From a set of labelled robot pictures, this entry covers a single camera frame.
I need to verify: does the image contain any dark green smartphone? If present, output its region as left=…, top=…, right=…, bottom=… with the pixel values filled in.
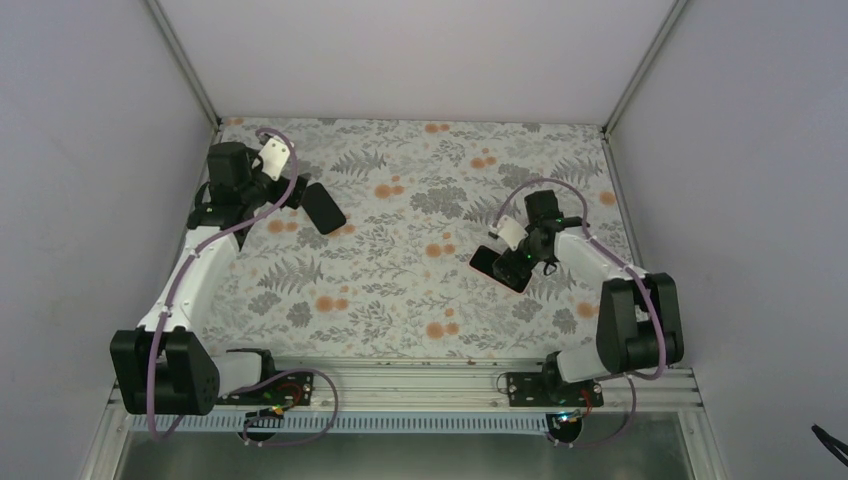
left=471, top=246, right=533, bottom=293

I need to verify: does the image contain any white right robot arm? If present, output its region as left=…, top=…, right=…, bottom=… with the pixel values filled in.
left=489, top=190, right=683, bottom=407

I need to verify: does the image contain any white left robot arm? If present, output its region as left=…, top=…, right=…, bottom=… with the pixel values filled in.
left=109, top=135, right=306, bottom=415

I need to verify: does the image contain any black phone on mat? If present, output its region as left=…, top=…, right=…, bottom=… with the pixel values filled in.
left=301, top=183, right=347, bottom=235

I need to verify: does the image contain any floral patterned table mat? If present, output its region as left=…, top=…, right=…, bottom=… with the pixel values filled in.
left=201, top=117, right=631, bottom=359

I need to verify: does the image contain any black object at right edge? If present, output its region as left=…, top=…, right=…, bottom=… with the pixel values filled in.
left=811, top=424, right=848, bottom=466

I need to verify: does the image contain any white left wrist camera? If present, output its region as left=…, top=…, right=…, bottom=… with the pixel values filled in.
left=259, top=136, right=291, bottom=181

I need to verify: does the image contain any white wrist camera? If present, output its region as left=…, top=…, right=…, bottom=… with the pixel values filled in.
left=489, top=215, right=528, bottom=251
left=259, top=136, right=291, bottom=181

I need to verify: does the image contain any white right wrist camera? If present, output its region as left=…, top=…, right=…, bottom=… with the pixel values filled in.
left=489, top=215, right=528, bottom=251

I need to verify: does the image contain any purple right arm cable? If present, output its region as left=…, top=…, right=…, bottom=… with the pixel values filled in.
left=493, top=177, right=669, bottom=449

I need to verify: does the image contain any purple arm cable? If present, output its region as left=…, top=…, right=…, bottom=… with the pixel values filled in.
left=493, top=177, right=669, bottom=449
left=145, top=127, right=340, bottom=447

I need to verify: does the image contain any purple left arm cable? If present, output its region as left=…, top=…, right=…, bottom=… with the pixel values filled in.
left=145, top=127, right=340, bottom=447

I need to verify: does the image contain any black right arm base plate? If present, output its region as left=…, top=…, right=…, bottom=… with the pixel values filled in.
left=505, top=372, right=605, bottom=409

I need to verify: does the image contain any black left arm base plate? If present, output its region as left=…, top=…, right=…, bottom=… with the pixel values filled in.
left=216, top=372, right=314, bottom=409

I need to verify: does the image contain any aluminium mounting rail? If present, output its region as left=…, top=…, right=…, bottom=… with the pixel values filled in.
left=277, top=358, right=703, bottom=413

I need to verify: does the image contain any perforated cable duct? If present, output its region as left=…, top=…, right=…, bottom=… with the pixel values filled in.
left=129, top=411, right=571, bottom=435

